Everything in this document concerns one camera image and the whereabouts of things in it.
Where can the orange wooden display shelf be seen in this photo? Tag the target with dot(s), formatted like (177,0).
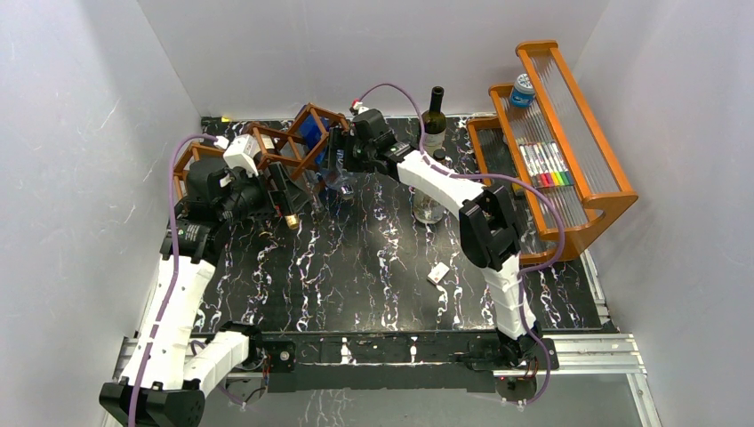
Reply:
(545,125)

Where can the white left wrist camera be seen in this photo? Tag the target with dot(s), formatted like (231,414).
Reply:
(240,152)

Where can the blue lidded small jar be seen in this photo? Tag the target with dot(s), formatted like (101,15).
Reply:
(522,93)

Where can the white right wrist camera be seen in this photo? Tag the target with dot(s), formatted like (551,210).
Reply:
(357,107)

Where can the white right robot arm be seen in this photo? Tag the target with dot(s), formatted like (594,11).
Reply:
(485,214)

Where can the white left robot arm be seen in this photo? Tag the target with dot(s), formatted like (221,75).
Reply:
(177,294)

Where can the gold-capped red wine bottle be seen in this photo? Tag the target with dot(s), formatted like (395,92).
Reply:
(285,193)

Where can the small white box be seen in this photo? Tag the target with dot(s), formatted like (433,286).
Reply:
(437,273)

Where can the row of coloured markers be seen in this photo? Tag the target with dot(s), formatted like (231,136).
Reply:
(545,165)

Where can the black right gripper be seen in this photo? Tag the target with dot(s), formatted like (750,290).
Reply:
(343,139)

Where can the blue labelled plastic bottle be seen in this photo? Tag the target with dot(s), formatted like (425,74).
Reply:
(328,162)

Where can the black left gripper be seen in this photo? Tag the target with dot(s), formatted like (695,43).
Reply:
(294,196)

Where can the clear glass corked bottle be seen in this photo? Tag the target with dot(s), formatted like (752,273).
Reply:
(425,209)

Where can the dark green wine bottle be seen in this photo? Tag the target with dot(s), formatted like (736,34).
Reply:
(434,121)

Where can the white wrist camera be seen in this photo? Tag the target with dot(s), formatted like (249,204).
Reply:
(357,107)
(240,152)

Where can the brown wooden wine rack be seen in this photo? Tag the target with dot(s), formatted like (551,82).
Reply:
(281,143)

